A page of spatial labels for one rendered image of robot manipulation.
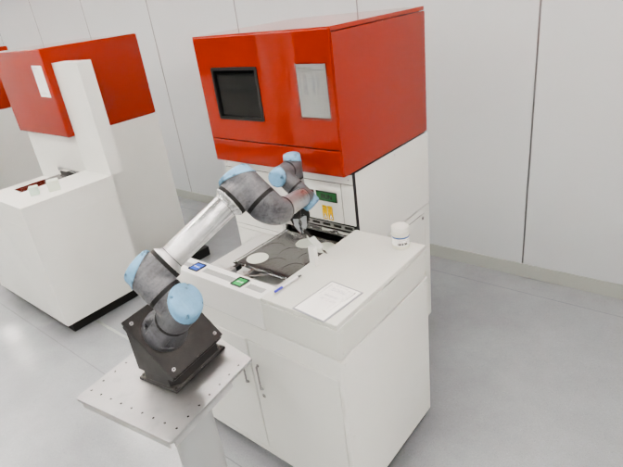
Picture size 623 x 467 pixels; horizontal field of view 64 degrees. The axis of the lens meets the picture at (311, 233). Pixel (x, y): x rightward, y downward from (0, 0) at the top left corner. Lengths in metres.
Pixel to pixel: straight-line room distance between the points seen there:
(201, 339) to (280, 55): 1.16
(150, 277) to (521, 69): 2.48
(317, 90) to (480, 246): 2.09
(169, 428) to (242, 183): 0.78
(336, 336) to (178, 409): 0.55
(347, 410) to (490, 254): 2.18
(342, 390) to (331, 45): 1.25
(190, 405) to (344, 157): 1.11
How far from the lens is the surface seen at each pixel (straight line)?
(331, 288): 1.82
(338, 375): 1.78
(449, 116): 3.54
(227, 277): 2.03
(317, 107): 2.08
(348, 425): 1.93
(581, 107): 3.27
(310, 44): 2.05
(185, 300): 1.58
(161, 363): 1.73
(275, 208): 1.62
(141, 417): 1.73
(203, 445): 2.01
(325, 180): 2.24
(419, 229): 2.79
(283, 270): 2.12
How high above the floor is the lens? 1.94
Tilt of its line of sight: 26 degrees down
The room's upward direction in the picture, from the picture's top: 8 degrees counter-clockwise
